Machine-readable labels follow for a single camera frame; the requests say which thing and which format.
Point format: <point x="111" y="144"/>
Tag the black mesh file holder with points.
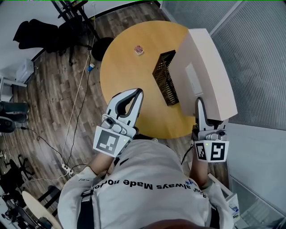
<point x="165" y="78"/>

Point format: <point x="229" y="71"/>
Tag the black jacket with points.
<point x="35" y="33"/>

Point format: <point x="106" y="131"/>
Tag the black swivel chair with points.
<point x="15" y="170"/>

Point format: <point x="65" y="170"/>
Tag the white storage box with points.
<point x="24" y="71"/>

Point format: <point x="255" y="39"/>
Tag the black office chair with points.
<point x="73" y="29"/>

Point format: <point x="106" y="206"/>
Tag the cluttered work desk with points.
<point x="13" y="214"/>

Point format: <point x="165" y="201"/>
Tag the person's white printed shirt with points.
<point x="145" y="201"/>

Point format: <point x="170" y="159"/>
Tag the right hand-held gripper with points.
<point x="212" y="151"/>

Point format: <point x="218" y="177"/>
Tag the white desk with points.
<point x="6" y="87"/>

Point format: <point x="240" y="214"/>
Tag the round beige side table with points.
<point x="38" y="208"/>

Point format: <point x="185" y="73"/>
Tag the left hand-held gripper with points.
<point x="108" y="141"/>

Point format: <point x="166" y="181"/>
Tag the black standing fan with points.
<point x="101" y="48"/>

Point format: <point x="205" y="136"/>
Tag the person's right forearm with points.
<point x="200" y="174"/>

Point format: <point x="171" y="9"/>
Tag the blue paper cup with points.
<point x="90" y="67"/>

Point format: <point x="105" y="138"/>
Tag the white power strip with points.
<point x="67" y="170"/>

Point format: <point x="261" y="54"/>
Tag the black round seat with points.
<point x="6" y="125"/>

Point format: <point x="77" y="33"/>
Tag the small pink cube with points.
<point x="139" y="50"/>

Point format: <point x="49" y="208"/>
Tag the person's left forearm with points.
<point x="101" y="163"/>

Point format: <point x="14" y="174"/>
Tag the beige cardboard box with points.
<point x="212" y="73"/>

